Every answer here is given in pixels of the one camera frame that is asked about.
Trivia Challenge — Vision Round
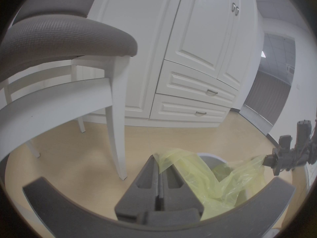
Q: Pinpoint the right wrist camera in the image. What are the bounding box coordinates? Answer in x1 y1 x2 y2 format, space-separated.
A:
278 135 293 151

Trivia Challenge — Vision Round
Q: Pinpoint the white trash bin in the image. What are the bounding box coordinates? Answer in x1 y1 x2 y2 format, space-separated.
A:
197 153 251 202

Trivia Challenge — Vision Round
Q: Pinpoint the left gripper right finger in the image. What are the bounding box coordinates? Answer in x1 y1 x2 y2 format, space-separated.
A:
160 164 205 217

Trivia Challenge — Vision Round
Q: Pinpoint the white wardrobe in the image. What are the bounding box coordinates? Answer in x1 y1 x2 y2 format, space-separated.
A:
74 0 264 129

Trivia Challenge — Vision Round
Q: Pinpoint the yellow plastic bag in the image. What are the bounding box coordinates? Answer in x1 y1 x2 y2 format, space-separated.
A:
154 148 267 220

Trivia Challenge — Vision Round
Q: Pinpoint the white chair with grey cushion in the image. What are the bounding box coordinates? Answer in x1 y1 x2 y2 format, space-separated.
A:
0 0 138 181

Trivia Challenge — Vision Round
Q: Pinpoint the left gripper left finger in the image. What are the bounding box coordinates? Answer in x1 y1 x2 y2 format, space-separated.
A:
115 155 160 223

